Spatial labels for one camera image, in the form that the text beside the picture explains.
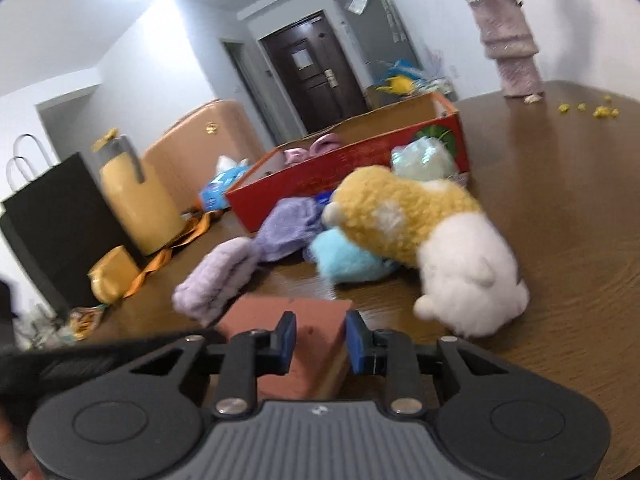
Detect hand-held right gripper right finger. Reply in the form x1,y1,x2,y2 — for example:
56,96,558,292
346,310,510,416

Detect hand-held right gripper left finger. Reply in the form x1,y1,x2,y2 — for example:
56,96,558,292
131,311,297,418

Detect reddish brown block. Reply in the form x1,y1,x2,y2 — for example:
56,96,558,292
215,295,354,401

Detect light blue plush toy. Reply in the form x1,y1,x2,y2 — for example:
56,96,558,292
307,229,401,286

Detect purple towel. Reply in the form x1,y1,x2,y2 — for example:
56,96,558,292
172,237,262,326

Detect purple cloth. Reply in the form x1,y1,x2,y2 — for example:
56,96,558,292
255,197,327,264

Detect yellow and white plush toy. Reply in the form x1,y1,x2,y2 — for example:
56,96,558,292
321,165,530,339

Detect red cardboard box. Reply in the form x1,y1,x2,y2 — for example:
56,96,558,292
225,92,472,233

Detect orange ribbon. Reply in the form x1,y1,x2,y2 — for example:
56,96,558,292
122,209,227,299

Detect blue tissue packet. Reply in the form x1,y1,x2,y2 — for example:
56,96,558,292
199,164,252,211

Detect gold pouch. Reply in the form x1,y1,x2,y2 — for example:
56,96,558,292
88,246,142,304

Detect pink cloth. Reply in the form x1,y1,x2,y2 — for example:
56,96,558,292
284,132,344,164

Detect colourful snack packet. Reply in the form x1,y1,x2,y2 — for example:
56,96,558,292
69,306,109,342

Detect yellow thermos jug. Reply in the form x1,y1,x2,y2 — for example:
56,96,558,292
90,129,187,257

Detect peach suitcase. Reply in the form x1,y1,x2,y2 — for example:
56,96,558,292
142,100,267,212

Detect black paper bag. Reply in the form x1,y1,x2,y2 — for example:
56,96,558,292
0,134,147,322

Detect dark wooden door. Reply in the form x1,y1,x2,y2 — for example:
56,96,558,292
257,10,369,134

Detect grey refrigerator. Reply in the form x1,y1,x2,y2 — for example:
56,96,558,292
332,0,422,92

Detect pink vase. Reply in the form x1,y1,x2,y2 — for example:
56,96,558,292
469,0,544,99

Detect scattered yellow crumbs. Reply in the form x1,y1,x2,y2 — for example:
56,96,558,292
557,95,621,120

